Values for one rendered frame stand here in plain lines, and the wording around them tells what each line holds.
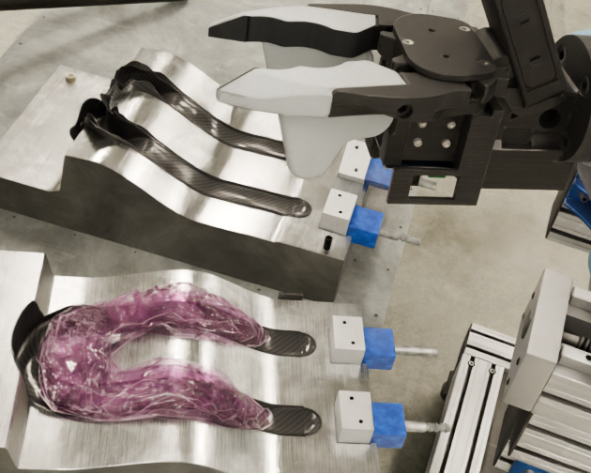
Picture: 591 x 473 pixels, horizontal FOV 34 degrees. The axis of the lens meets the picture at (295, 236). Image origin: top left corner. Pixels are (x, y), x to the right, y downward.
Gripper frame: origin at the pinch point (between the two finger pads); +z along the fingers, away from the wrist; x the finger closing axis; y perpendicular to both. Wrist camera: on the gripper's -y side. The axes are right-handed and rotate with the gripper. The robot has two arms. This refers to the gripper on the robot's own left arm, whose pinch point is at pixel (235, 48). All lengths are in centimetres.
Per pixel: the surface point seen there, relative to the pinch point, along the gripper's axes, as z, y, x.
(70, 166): 12, 47, 58
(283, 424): -12, 58, 25
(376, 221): -26, 49, 51
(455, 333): -74, 131, 116
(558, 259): -108, 128, 141
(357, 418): -20, 55, 23
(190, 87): -3, 44, 75
